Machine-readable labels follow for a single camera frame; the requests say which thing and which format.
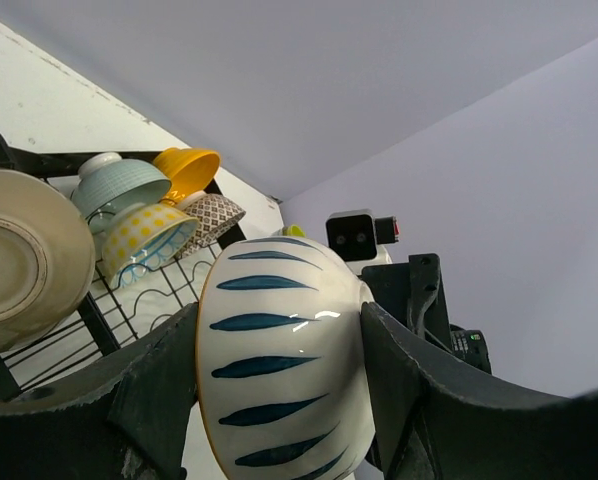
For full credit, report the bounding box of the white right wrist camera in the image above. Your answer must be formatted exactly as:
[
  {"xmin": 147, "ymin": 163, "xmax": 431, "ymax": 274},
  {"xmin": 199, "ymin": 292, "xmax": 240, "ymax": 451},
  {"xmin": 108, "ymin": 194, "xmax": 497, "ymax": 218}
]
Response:
[{"xmin": 325, "ymin": 209, "xmax": 400, "ymax": 276}]

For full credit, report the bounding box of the orange yellow bowl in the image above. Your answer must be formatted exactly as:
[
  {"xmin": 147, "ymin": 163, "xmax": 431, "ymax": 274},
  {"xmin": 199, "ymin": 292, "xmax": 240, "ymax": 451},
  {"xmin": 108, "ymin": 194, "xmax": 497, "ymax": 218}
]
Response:
[{"xmin": 152, "ymin": 147, "xmax": 221, "ymax": 205}]

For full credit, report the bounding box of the white blue striped bowl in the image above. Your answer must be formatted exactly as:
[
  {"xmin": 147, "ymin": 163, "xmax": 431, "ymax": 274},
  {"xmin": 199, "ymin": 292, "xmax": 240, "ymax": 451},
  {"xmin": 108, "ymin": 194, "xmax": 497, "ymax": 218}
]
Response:
[{"xmin": 195, "ymin": 236, "xmax": 375, "ymax": 479}]

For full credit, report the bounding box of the pale teal checked bowl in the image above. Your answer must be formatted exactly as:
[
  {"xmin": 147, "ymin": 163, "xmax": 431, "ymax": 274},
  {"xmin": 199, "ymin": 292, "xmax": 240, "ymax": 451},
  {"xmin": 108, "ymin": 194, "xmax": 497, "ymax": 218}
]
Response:
[{"xmin": 70, "ymin": 152, "xmax": 172, "ymax": 235}]

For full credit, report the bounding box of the beige bowl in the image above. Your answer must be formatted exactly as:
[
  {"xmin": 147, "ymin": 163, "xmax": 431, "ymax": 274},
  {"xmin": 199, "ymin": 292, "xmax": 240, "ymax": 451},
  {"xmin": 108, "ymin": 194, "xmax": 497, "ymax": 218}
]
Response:
[{"xmin": 0, "ymin": 169, "xmax": 95, "ymax": 353}]

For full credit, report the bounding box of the lime yellow bowl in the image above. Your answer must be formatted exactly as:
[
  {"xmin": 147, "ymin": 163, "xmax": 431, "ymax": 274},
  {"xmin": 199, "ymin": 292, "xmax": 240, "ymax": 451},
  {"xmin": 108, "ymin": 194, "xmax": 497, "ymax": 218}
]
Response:
[{"xmin": 277, "ymin": 224, "xmax": 306, "ymax": 238}]

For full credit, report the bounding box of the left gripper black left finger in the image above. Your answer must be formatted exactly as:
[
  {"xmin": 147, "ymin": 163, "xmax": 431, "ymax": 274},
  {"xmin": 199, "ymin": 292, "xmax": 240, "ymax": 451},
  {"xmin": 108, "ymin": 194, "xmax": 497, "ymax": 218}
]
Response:
[{"xmin": 0, "ymin": 304, "xmax": 198, "ymax": 479}]

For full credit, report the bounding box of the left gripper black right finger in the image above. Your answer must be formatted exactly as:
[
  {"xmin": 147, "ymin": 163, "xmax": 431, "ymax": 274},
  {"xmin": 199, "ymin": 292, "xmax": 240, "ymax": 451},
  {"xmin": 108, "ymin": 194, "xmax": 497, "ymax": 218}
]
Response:
[{"xmin": 361, "ymin": 303, "xmax": 598, "ymax": 479}]

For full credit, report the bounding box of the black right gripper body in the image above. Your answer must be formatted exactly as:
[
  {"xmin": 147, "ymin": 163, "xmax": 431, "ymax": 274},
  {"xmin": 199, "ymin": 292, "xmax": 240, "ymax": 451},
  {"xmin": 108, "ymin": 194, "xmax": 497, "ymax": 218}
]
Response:
[{"xmin": 361, "ymin": 252, "xmax": 493, "ymax": 480}]

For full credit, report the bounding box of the brown patterned bowl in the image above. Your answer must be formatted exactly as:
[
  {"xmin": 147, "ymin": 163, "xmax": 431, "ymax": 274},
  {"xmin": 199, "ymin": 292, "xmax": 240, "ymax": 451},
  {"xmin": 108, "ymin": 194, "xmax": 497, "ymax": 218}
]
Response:
[{"xmin": 175, "ymin": 191, "xmax": 246, "ymax": 259}]

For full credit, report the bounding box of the yellow sun pattern bowl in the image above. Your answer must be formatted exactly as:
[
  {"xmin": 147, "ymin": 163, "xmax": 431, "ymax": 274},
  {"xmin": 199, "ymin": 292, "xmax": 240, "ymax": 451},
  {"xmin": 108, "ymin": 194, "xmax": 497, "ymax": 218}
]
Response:
[{"xmin": 102, "ymin": 203, "xmax": 200, "ymax": 289}]

